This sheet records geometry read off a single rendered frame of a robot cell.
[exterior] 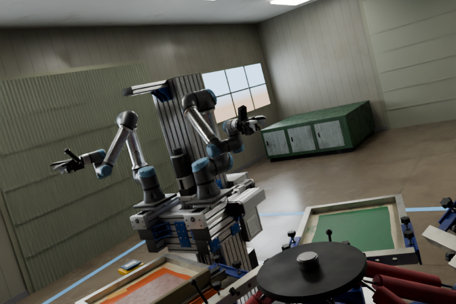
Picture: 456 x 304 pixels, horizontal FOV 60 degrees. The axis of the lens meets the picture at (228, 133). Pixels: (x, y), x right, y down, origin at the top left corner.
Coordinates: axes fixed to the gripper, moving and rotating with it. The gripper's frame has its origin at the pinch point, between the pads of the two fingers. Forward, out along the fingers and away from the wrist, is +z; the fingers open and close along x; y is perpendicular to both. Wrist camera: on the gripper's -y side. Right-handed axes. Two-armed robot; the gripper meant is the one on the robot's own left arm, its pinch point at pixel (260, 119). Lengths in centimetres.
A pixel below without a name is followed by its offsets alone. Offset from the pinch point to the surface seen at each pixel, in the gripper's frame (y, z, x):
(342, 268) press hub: 29, 87, 51
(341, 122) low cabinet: 168, -415, -459
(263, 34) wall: -61, -703, -578
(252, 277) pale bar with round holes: 58, 17, 45
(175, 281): 64, -33, 65
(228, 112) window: 80, -623, -340
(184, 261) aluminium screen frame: 62, -44, 53
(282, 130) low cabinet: 156, -539, -405
